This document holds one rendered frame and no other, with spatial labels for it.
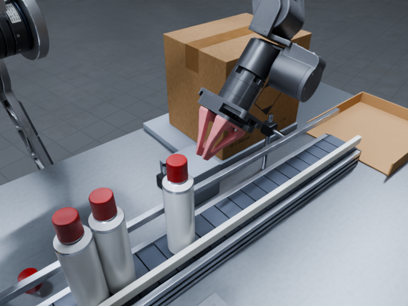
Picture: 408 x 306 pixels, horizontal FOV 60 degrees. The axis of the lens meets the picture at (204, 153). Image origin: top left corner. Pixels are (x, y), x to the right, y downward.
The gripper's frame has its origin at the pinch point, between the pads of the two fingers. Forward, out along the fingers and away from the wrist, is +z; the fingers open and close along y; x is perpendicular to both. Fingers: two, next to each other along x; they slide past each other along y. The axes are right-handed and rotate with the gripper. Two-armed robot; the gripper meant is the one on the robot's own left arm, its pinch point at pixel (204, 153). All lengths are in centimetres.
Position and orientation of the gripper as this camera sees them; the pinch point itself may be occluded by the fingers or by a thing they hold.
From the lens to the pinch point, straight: 58.2
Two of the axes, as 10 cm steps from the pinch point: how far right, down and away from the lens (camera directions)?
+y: 6.5, 4.6, -6.0
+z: -5.0, 8.6, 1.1
